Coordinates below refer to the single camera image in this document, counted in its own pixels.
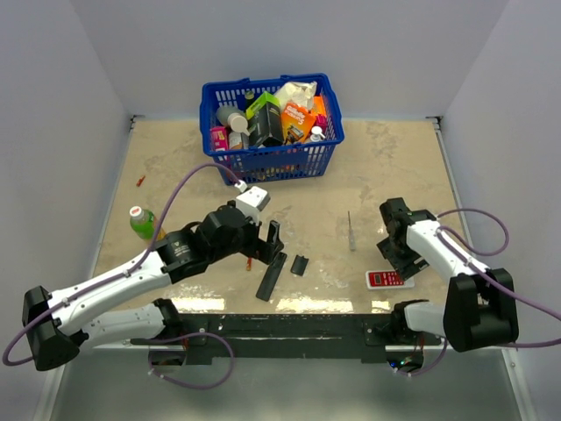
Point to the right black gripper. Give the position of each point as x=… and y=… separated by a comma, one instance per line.
x=405, y=267

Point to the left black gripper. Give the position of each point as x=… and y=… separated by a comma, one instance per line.
x=259, y=248

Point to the black battery cover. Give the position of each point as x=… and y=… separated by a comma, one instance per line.
x=299, y=265

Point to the white red remote control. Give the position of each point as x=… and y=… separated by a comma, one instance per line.
x=378, y=280

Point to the black remote control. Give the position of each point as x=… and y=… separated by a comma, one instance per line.
x=271, y=277

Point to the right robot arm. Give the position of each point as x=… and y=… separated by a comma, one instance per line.
x=479, y=310

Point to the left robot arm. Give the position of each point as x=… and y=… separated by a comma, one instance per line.
x=59, y=324

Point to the orange label bottle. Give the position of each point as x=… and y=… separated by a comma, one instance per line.
x=238, y=140

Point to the blue plastic basket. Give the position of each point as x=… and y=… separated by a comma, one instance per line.
x=265, y=164

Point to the white pump bottle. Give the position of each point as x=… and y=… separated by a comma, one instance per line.
x=316, y=134

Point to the pink packet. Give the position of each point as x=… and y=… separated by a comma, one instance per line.
x=219, y=139

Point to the orange Gillette razor box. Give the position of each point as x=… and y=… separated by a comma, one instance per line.
x=296, y=123

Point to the black green carton box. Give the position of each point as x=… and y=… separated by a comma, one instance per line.
x=264, y=122

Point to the grey white bottle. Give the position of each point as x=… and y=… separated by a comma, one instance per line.
x=233, y=118

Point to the green orange drink bottle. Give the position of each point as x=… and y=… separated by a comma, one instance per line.
x=143, y=222

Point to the crumpled white paper bag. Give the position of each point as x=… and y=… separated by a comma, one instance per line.
x=299, y=93

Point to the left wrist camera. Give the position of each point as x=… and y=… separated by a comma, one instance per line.
x=251, y=201

